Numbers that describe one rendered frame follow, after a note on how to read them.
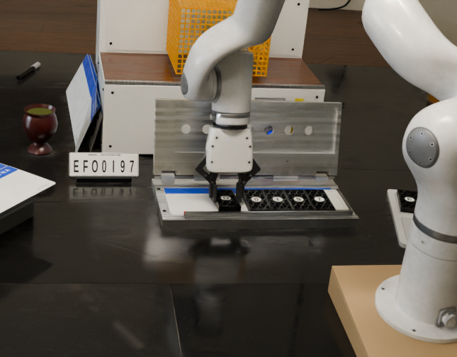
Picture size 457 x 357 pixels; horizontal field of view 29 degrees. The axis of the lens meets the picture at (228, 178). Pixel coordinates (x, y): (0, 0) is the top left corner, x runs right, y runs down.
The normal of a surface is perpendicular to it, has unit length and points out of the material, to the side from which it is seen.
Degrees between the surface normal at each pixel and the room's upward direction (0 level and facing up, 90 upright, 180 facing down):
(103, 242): 0
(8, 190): 0
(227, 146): 78
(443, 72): 105
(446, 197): 126
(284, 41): 90
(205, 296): 0
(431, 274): 94
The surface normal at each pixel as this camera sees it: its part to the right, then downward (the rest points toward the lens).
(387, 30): -0.66, 0.14
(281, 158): 0.20, 0.22
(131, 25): 0.18, 0.44
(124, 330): 0.09, -0.90
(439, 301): -0.03, 0.50
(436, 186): -0.54, 0.80
